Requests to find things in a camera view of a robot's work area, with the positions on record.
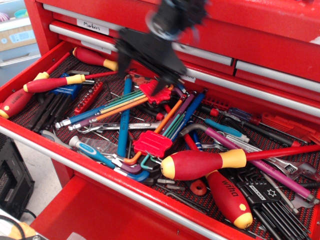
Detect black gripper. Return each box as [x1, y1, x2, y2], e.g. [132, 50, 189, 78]
[115, 28, 187, 96]

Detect red bit holder with bits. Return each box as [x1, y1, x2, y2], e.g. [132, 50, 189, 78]
[74, 81, 104, 115]

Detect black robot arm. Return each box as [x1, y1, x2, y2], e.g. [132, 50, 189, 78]
[116, 0, 206, 96]

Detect blue holder black hex keys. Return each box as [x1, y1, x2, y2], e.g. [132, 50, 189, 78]
[26, 79, 95, 133]

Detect red plastic tool holder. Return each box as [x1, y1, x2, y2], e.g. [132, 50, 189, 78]
[261, 112, 320, 144]

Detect upper colourful hex key set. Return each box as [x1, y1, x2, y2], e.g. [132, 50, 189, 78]
[55, 79, 174, 130]

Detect colourful hex key set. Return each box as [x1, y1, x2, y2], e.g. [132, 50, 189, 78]
[114, 89, 208, 182]
[55, 79, 174, 130]

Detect white cutting tools label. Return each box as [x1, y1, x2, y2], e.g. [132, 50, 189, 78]
[180, 73, 197, 83]

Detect black red small screwdriver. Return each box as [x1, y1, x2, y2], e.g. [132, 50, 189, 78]
[139, 106, 165, 121]

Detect silver combination wrench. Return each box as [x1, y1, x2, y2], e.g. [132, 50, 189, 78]
[77, 121, 162, 133]

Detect red yellow screwdriver top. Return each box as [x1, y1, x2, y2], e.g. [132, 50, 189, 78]
[72, 47, 118, 71]

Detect white Markers label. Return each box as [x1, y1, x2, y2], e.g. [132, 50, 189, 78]
[76, 18, 110, 35]

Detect blue Wera hex key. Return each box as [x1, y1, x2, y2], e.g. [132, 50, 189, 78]
[117, 74, 132, 157]

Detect lower colourful hex key set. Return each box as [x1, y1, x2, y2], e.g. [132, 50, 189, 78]
[114, 89, 208, 182]

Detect blue white precision screwdriver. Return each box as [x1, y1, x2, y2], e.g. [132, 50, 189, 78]
[69, 135, 116, 169]

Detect large red yellow screwdriver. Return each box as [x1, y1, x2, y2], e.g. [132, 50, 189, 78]
[160, 144, 320, 181]

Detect open red drawer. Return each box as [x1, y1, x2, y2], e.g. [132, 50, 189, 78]
[0, 41, 320, 240]

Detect red tool chest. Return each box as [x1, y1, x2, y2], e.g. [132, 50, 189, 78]
[25, 0, 320, 240]

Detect red round cap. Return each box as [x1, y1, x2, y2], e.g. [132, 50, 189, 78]
[189, 179, 207, 197]

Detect red yellow screwdriver far left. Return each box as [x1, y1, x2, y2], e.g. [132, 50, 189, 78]
[0, 52, 71, 119]

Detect red yellow Wiha screwdriver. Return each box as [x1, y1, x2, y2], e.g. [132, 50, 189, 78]
[205, 170, 253, 229]

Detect magenta long hex key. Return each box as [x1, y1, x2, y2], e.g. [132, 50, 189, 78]
[179, 123, 320, 204]

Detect black device on floor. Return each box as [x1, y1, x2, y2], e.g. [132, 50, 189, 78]
[0, 134, 35, 219]

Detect black Torx key set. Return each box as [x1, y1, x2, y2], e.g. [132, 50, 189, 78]
[222, 166, 310, 240]

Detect silver adjustable wrench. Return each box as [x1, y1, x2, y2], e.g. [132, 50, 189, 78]
[264, 157, 320, 182]

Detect teal handle small screwdriver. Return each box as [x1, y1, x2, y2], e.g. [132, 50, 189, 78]
[204, 118, 250, 143]

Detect clear blue handle screwdriver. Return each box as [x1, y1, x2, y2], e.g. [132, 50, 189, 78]
[219, 107, 261, 126]

